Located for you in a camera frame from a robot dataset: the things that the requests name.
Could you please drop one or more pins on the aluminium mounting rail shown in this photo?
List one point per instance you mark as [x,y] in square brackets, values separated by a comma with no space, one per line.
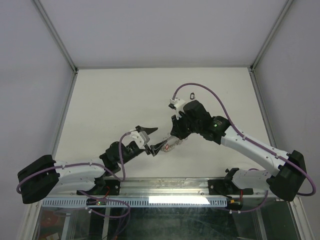
[216,187]

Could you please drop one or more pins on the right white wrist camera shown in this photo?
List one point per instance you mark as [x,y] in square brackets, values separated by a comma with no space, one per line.
[177,104]

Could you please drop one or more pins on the white slotted cable duct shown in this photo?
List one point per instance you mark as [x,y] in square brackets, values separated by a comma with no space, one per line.
[156,201]

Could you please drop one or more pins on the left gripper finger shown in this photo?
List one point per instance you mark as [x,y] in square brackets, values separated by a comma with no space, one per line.
[155,149]
[146,130]

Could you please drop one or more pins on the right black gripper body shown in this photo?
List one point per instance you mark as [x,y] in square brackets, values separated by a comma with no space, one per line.
[183,130]

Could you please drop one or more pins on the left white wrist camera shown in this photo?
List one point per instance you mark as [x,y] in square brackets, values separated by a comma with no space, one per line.
[140,140]

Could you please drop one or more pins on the black white key tag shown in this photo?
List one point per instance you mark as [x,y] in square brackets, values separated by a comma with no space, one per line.
[192,96]

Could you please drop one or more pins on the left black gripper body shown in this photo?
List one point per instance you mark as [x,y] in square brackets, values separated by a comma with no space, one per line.
[146,149]

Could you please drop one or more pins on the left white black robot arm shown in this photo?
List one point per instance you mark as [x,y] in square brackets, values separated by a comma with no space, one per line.
[46,175]

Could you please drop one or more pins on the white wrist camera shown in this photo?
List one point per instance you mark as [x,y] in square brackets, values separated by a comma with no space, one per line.
[140,140]
[177,104]

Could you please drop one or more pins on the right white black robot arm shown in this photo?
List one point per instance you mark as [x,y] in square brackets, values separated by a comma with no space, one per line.
[282,172]

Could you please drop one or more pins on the metal disc with key rings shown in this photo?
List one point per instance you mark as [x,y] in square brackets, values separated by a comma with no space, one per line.
[172,141]

